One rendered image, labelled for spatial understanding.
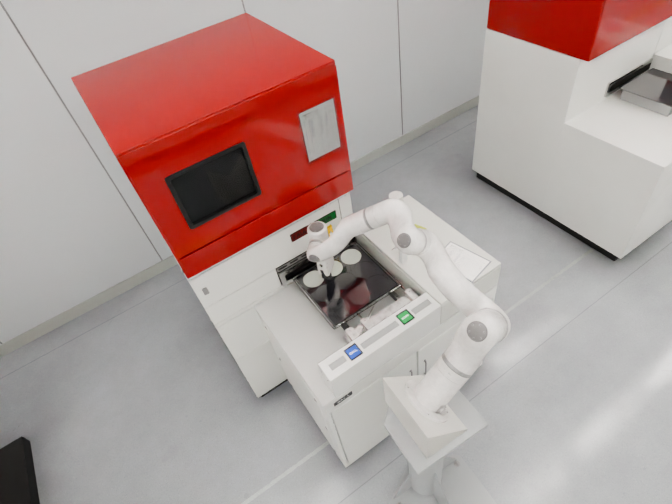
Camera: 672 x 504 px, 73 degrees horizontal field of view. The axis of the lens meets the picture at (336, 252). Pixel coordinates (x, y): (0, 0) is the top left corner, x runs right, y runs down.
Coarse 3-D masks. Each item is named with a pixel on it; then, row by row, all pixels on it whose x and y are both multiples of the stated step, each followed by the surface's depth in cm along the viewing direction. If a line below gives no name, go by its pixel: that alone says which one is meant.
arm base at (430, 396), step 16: (432, 368) 160; (448, 368) 154; (416, 384) 169; (432, 384) 157; (448, 384) 155; (416, 400) 160; (432, 400) 158; (448, 400) 158; (432, 416) 157; (448, 416) 162
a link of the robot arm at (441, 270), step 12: (420, 228) 167; (432, 240) 167; (432, 252) 166; (444, 252) 164; (432, 264) 161; (444, 264) 158; (432, 276) 160; (444, 276) 157; (456, 276) 156; (444, 288) 157; (456, 288) 155; (468, 288) 155; (456, 300) 156; (468, 300) 156; (480, 300) 157; (468, 312) 159; (504, 312) 156
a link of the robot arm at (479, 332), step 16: (464, 320) 148; (480, 320) 143; (496, 320) 144; (464, 336) 146; (480, 336) 142; (496, 336) 142; (448, 352) 156; (464, 352) 150; (480, 352) 145; (464, 368) 152
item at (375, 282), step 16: (336, 256) 221; (304, 272) 217; (352, 272) 213; (368, 272) 212; (384, 272) 210; (304, 288) 210; (320, 288) 209; (336, 288) 208; (352, 288) 207; (368, 288) 205; (384, 288) 204; (320, 304) 203; (336, 304) 202; (352, 304) 200; (336, 320) 196
